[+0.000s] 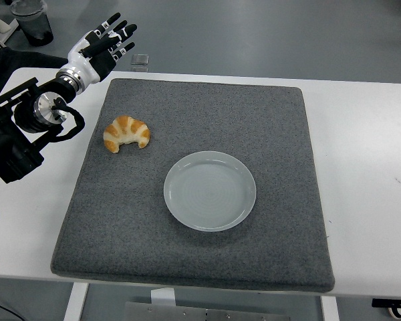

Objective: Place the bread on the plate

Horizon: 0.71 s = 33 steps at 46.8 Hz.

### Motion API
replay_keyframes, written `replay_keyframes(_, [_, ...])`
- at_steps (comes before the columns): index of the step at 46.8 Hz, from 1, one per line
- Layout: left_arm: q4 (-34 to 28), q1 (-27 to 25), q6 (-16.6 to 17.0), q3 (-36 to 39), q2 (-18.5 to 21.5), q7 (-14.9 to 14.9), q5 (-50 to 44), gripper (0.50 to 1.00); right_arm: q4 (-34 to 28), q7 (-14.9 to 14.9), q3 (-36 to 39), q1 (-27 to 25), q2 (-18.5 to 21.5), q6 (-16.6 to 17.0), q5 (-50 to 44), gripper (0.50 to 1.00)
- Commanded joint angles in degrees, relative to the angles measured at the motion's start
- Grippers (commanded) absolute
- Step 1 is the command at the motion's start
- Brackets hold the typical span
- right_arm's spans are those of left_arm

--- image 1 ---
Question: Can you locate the white flat board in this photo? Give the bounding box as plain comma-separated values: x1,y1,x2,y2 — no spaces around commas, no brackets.
0,16,20,47

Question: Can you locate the grey felt mat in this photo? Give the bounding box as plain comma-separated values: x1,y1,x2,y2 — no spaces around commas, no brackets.
49,78,336,295

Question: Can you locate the black bar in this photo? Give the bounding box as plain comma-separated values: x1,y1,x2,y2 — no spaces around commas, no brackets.
371,298,401,309

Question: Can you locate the grey metal plate with screws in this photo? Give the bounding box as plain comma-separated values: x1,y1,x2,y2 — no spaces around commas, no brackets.
124,302,290,321

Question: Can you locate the person's leg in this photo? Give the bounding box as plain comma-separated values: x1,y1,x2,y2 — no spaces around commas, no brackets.
0,6,70,101

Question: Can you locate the croissant bread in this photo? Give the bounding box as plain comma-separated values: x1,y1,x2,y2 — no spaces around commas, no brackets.
103,115,152,154

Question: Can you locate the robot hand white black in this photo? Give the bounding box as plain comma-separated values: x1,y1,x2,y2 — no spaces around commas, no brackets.
68,12,138,85

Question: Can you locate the beige rounded object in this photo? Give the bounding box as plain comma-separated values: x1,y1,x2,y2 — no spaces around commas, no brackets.
0,13,13,34

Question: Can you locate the black floor cable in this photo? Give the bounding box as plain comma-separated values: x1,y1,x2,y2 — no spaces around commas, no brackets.
0,299,21,321

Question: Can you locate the white table leg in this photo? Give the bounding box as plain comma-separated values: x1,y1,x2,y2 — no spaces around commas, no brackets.
63,282,90,321
320,296,339,321

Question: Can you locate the clear plastic cup dark drink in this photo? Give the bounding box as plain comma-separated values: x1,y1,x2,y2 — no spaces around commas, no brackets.
9,0,54,47

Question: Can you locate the grey round plate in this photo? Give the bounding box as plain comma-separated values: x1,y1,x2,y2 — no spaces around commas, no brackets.
163,150,257,233

